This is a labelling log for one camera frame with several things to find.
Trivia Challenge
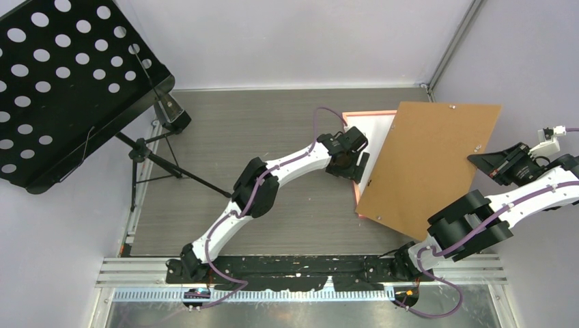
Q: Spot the sunset landscape photo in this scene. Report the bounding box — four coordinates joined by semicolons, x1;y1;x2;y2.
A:
347;113;397;185

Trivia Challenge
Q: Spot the orange wooden picture frame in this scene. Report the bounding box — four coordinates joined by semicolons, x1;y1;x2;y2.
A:
341;109;399;219

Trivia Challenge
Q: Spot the brown backing board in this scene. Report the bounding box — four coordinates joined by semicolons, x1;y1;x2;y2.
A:
356;102;502;241

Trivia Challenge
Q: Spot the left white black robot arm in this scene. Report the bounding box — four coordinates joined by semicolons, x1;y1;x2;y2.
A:
178;126;369;283

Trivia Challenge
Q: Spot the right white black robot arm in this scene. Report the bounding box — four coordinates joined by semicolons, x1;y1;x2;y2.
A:
389;143;578;281

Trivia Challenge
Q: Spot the aluminium corner profile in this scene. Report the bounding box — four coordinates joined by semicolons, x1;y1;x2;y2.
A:
420;0;487;103

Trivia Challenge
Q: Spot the black perforated music stand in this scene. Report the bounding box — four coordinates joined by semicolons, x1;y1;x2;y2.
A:
0;0;232;214

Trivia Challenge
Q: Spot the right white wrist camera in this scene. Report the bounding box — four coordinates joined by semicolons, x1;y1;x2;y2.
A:
529;126;567;159

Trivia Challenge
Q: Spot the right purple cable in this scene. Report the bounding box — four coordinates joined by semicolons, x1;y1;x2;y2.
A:
393;126;579;318

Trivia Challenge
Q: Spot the purple cable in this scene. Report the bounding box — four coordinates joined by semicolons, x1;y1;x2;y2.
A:
183;107;349;310
393;126;579;318

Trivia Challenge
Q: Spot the aluminium rail front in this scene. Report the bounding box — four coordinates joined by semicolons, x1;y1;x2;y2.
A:
95;254;508;288

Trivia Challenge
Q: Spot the black mounting base plate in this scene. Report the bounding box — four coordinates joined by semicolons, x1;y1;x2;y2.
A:
166;255;422;292

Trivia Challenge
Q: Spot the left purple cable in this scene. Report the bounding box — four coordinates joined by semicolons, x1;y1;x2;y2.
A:
183;107;349;310

